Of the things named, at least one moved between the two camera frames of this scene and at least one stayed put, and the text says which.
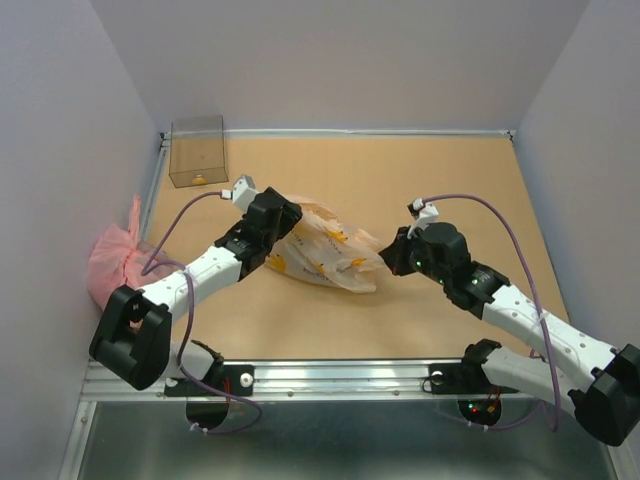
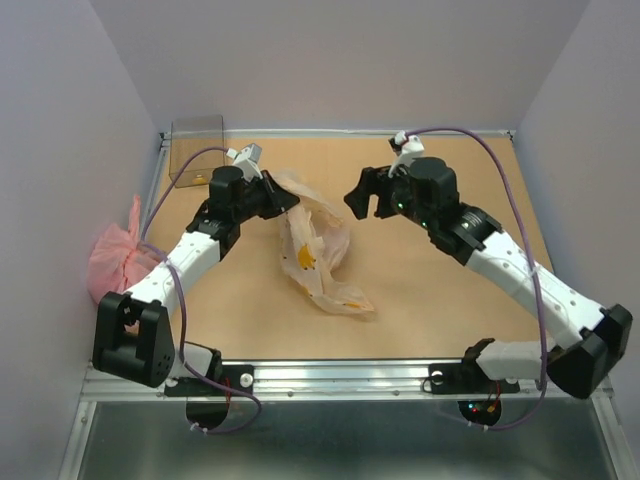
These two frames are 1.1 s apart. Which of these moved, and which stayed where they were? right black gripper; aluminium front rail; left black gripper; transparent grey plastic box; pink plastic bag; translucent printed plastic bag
Moved: left black gripper; translucent printed plastic bag; right black gripper
Stayed: pink plastic bag; aluminium front rail; transparent grey plastic box
